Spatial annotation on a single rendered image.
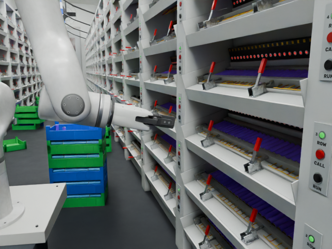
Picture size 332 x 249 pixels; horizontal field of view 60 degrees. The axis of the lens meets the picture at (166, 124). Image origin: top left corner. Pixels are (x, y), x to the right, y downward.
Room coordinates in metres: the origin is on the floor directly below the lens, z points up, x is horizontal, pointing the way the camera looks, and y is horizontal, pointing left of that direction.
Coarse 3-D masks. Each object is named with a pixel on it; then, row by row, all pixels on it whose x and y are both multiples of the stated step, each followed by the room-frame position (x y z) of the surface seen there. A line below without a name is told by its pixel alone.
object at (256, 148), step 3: (258, 138) 0.70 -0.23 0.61; (261, 138) 0.70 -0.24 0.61; (258, 141) 0.70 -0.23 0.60; (261, 141) 0.70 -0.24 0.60; (255, 144) 0.71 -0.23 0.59; (258, 144) 0.70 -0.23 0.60; (255, 147) 0.70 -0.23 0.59; (258, 147) 0.70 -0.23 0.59; (255, 150) 0.70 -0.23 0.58; (258, 150) 0.70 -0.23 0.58; (255, 153) 0.70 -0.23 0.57; (252, 156) 0.70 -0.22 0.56; (255, 156) 0.70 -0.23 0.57; (252, 159) 0.70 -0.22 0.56; (252, 162) 0.70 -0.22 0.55
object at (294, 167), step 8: (224, 136) 0.93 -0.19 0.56; (232, 136) 0.91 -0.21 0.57; (224, 144) 0.90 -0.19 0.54; (232, 144) 0.89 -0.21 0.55; (240, 144) 0.84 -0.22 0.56; (248, 144) 0.81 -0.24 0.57; (248, 152) 0.81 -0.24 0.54; (264, 152) 0.73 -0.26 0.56; (272, 152) 0.72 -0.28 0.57; (272, 160) 0.70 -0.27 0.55; (280, 160) 0.67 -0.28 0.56; (288, 160) 0.66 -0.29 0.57; (288, 168) 0.65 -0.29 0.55; (296, 168) 0.62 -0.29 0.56; (296, 176) 0.60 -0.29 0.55
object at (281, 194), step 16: (192, 128) 1.11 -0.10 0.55; (272, 128) 0.87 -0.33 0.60; (288, 128) 0.80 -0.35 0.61; (192, 144) 1.03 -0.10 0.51; (208, 160) 0.91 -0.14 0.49; (224, 160) 0.81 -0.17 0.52; (240, 160) 0.78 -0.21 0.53; (240, 176) 0.72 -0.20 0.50; (256, 176) 0.67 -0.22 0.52; (272, 176) 0.65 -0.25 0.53; (288, 176) 0.63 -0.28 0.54; (256, 192) 0.66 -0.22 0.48; (272, 192) 0.59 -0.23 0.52; (288, 192) 0.57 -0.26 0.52; (288, 208) 0.55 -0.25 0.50
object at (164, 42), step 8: (176, 24) 1.19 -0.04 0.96; (168, 32) 1.36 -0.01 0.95; (176, 32) 1.19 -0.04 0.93; (144, 40) 1.77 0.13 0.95; (152, 40) 1.78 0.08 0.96; (160, 40) 1.63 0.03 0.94; (168, 40) 1.35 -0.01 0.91; (176, 40) 1.20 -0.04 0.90; (144, 48) 1.73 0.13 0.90; (152, 48) 1.57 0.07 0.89; (160, 48) 1.44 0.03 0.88; (168, 48) 1.32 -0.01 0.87; (176, 48) 1.23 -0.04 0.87
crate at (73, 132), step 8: (48, 128) 1.54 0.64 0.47; (72, 128) 1.74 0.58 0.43; (80, 128) 1.75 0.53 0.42; (88, 128) 1.75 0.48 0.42; (96, 128) 1.76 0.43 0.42; (104, 128) 1.70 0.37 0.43; (48, 136) 1.54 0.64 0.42; (56, 136) 1.54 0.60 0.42; (64, 136) 1.55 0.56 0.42; (72, 136) 1.55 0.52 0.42; (80, 136) 1.55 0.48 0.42; (88, 136) 1.56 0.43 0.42; (96, 136) 1.56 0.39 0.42
